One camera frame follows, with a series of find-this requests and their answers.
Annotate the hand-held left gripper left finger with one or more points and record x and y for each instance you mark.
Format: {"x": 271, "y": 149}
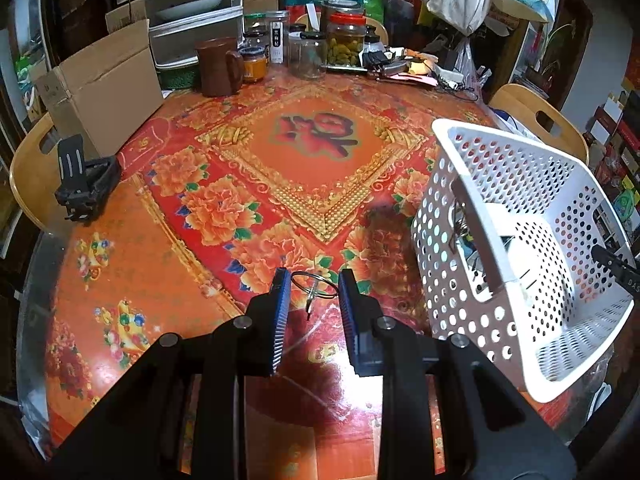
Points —
{"x": 278, "y": 325}

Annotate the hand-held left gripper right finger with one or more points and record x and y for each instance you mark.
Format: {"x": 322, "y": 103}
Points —
{"x": 352, "y": 325}

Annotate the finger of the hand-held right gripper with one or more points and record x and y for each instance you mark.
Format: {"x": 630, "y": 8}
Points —
{"x": 620, "y": 271}

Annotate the white perforated plastic basket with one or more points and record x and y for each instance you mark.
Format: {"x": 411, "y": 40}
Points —
{"x": 492, "y": 255}

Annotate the white cubby shelf unit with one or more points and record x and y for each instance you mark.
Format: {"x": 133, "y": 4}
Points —
{"x": 615, "y": 160}

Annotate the red floral tablecloth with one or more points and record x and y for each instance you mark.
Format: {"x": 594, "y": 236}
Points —
{"x": 320, "y": 195}

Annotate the teal charger plug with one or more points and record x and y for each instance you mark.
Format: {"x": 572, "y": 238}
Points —
{"x": 471, "y": 257}

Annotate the clear plastic bag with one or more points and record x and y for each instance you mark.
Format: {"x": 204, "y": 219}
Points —
{"x": 467, "y": 70}

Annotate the pink paper sheet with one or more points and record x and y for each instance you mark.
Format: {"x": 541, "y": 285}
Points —
{"x": 415, "y": 79}

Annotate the white power strip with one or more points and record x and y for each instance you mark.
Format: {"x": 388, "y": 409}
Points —
{"x": 450, "y": 74}

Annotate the small jar with orange contents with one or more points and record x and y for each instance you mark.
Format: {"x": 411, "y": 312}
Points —
{"x": 251, "y": 65}

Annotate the brown ceramic mug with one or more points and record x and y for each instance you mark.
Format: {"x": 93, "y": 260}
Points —
{"x": 220, "y": 67}

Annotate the pile of black binder clips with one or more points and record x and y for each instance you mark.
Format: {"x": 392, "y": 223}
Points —
{"x": 377, "y": 57}

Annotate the empty glass jar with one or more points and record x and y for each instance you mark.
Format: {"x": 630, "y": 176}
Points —
{"x": 308, "y": 57}

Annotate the small dark-lidded glass jar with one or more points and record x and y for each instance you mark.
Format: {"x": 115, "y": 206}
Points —
{"x": 255, "y": 40}

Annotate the tall clear labelled bottle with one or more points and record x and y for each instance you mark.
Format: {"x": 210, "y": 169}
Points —
{"x": 277, "y": 35}

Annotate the red-lidded jar of green olives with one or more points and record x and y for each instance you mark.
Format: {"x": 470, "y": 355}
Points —
{"x": 345, "y": 35}

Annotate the large open cardboard box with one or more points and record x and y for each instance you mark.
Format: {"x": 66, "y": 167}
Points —
{"x": 100, "y": 95}

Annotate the grey plastic drawer tower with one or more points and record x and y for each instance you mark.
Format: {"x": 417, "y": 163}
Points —
{"x": 192, "y": 15}

